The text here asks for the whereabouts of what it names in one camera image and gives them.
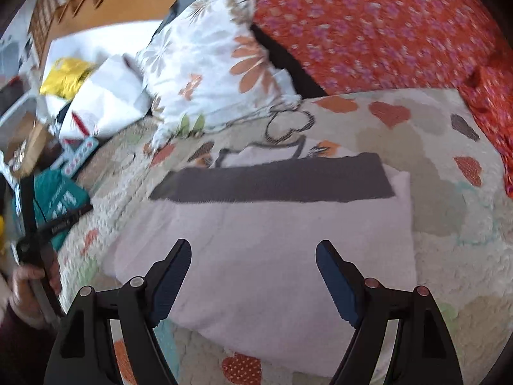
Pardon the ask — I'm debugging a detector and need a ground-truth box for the white pink knit garment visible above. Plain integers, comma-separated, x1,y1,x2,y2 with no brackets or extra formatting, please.
104,141,416,376

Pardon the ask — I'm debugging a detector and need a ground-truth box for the person's left hand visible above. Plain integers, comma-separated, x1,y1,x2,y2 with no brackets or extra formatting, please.
8,264,50,330

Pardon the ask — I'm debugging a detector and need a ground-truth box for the teal cardboard box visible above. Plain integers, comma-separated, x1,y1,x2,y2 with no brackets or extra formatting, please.
34,169,90,226

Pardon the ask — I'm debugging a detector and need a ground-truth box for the colourful dotted flat box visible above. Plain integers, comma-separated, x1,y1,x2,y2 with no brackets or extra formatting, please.
61,136,99,178

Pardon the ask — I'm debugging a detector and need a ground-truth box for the brown cardboard box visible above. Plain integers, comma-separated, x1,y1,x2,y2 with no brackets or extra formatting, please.
4,112,52,179

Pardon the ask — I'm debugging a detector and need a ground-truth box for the heart pattern quilt bedspread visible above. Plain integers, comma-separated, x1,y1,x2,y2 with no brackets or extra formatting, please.
58,89,512,384

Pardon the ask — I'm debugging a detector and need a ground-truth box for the yellow plastic bag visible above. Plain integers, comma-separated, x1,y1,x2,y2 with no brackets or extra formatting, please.
39,57,97,101

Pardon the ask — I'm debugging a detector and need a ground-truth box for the white paper bag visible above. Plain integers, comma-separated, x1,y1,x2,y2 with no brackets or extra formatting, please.
58,55,151,140

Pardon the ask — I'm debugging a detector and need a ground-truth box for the white floral pillow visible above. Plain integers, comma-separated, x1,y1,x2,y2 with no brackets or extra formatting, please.
136,0,301,152

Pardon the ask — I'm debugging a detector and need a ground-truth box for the red floral blanket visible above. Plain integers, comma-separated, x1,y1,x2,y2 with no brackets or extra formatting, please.
253,0,512,187

